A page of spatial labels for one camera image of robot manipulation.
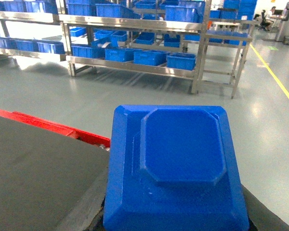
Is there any blue bottle-shaped block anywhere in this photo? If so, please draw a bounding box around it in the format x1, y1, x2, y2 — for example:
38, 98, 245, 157
103, 105, 250, 231

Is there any steel shelf rack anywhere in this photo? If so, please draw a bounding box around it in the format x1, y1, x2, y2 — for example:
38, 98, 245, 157
0, 0, 211, 93

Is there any blue plastic bin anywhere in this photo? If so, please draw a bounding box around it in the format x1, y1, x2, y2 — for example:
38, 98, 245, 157
105, 48, 141, 62
133, 50, 170, 66
71, 44, 105, 59
167, 53, 197, 71

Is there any small steel table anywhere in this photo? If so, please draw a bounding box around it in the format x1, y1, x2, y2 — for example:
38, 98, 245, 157
195, 30, 252, 98

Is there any dark grey conveyor belt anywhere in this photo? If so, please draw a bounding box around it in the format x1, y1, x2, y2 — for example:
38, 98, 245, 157
0, 116, 109, 231

